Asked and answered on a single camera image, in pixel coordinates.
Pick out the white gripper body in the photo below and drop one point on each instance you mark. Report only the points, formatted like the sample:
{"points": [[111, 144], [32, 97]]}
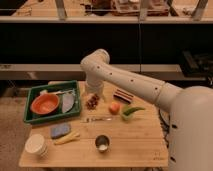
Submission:
{"points": [[90, 89]]}

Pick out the dark red grape bunch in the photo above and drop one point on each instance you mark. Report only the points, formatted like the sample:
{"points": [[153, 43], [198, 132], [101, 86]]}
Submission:
{"points": [[92, 102]]}

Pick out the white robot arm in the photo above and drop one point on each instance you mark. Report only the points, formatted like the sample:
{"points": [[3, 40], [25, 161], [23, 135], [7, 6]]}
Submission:
{"points": [[190, 110]]}

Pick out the red bowl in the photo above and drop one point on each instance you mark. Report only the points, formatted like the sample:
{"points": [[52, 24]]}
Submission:
{"points": [[45, 104]]}

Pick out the orange fruit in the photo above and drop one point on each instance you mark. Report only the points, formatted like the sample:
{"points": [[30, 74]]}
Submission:
{"points": [[114, 108]]}

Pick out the metal fork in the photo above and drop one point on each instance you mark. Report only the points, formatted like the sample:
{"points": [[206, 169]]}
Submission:
{"points": [[93, 119]]}

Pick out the green vegetable toy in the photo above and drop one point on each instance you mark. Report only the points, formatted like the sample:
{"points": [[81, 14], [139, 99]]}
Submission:
{"points": [[127, 111]]}

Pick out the wooden table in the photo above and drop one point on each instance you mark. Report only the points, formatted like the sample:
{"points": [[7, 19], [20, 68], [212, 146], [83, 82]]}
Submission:
{"points": [[136, 143]]}

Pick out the green plastic tray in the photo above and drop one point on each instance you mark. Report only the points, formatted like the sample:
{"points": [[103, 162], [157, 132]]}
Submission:
{"points": [[32, 118]]}

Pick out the white spoon in tray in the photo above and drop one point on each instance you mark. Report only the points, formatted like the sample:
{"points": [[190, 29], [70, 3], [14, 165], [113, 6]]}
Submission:
{"points": [[55, 92]]}

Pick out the metal cup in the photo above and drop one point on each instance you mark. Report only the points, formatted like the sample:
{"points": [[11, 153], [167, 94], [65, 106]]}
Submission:
{"points": [[102, 143]]}

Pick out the blue sponge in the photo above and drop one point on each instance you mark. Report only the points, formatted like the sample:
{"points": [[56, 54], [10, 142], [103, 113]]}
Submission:
{"points": [[60, 130]]}

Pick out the black box on shelf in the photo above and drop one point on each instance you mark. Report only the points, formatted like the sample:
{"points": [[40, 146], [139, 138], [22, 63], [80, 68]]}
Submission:
{"points": [[196, 65]]}

